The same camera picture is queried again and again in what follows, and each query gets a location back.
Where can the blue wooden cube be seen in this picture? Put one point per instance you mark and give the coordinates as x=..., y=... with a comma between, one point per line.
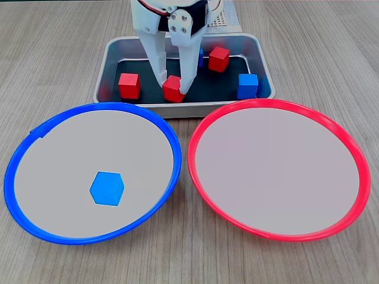
x=247, y=87
x=201, y=59
x=106, y=189

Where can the red wooden cube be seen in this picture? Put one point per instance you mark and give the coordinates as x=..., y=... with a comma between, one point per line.
x=129, y=87
x=219, y=60
x=172, y=88

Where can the black tray liner mat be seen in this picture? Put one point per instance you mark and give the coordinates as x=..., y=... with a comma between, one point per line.
x=133, y=66

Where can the silver metal tray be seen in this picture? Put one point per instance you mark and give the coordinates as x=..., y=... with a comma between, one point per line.
x=183, y=110

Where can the white mesh mat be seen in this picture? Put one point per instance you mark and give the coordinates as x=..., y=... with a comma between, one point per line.
x=222, y=22

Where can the red-rimmed white dish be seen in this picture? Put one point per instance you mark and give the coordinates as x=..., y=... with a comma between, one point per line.
x=278, y=177

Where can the blue-rimmed white dish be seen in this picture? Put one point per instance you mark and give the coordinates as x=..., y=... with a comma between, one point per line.
x=59, y=177

